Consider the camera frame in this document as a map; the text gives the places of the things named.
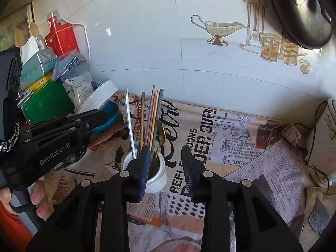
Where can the clear small bottle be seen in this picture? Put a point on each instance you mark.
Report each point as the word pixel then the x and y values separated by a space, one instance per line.
pixel 40 42

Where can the blue white plastic bag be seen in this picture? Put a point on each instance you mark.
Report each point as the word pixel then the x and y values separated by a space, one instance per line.
pixel 76 73

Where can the bronze metal chopstick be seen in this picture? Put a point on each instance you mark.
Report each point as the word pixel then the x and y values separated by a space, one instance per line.
pixel 142 118

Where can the black frying pan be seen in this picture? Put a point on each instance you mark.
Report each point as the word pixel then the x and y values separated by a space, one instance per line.
pixel 299 8

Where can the yellow small box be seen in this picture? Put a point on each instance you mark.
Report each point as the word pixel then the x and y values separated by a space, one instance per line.
pixel 39 82

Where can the blue bowl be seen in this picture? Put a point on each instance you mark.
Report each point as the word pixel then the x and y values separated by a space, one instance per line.
pixel 110 116

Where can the gold metal spoon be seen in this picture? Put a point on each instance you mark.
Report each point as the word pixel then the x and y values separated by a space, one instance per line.
pixel 161 131

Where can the green plastic container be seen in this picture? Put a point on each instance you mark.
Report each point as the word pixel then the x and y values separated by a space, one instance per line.
pixel 47 102

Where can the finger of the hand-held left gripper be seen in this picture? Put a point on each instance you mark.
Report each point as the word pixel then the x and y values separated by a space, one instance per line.
pixel 92 116
pixel 78 134

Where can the person's left hand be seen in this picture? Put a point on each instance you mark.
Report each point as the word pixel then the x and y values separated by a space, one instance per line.
pixel 39 197

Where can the red metal tin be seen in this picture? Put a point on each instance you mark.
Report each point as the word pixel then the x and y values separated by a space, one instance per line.
pixel 63 38

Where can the teal tissue box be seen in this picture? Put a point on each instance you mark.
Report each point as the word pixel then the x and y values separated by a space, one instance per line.
pixel 36 67

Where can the clear plastic cup red label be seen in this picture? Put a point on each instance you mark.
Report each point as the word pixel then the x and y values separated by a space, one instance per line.
pixel 53 19

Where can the white ceramic cup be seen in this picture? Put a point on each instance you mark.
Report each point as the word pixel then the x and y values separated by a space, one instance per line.
pixel 157 185

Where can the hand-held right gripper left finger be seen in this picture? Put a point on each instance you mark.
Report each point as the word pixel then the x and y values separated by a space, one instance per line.
pixel 144 173

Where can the newspaper print tablecloth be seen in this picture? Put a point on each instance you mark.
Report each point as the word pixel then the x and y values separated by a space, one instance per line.
pixel 236 157

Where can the white plastic lid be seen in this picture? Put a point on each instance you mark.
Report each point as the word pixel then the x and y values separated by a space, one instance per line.
pixel 101 94

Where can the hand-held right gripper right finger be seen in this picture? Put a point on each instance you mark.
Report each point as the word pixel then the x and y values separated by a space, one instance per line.
pixel 189 174

